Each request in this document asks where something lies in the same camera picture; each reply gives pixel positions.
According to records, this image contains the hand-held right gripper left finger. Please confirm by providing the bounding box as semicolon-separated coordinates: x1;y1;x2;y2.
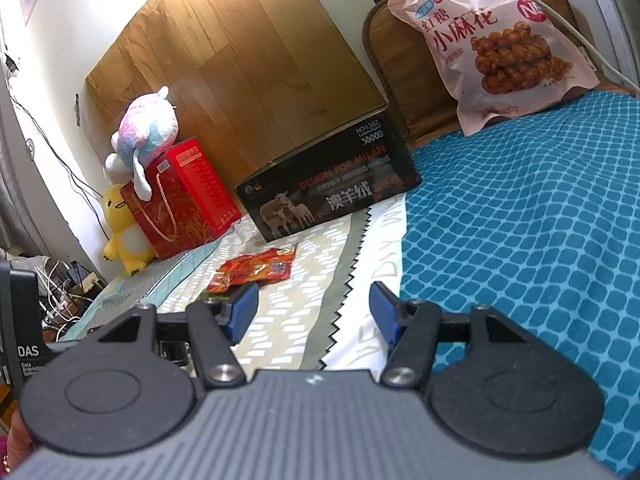
95;282;260;388

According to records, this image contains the yellow duck plush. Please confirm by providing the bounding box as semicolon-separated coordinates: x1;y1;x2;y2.
101;183;161;277

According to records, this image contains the patchwork patterned bedsheet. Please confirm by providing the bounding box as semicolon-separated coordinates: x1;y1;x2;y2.
65;195;416;376

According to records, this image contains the red snack packet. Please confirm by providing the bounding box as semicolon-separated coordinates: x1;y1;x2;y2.
206;246;299;293

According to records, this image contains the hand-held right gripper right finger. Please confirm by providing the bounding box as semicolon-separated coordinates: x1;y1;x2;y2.
369;281;533;390

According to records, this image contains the black sheep print box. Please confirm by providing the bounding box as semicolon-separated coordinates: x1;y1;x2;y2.
235;104;423;243

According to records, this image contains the red cardboard box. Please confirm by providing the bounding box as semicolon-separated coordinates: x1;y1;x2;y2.
165;137;243;241

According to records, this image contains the blue patterned blanket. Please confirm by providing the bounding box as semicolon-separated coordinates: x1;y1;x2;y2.
400;89;640;478

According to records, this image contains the wooden board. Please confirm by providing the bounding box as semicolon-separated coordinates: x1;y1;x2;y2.
80;0;390;191

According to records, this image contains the pastel plush toy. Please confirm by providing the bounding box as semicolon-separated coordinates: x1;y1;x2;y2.
105;86;179;201

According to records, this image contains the red gift bag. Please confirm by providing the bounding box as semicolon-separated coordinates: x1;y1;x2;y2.
120;157;211;261

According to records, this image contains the pile of white cables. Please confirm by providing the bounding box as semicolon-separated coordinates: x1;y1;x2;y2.
40;257;108;333

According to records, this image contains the person's left hand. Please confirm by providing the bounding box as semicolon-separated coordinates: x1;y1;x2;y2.
0;410;31;480

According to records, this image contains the large pink snack bag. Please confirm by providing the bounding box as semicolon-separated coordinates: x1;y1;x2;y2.
387;0;601;137

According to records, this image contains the white cable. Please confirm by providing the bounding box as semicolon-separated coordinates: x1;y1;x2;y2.
467;0;640;96

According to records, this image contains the black wall cable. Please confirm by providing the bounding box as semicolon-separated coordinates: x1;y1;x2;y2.
0;25;108;241

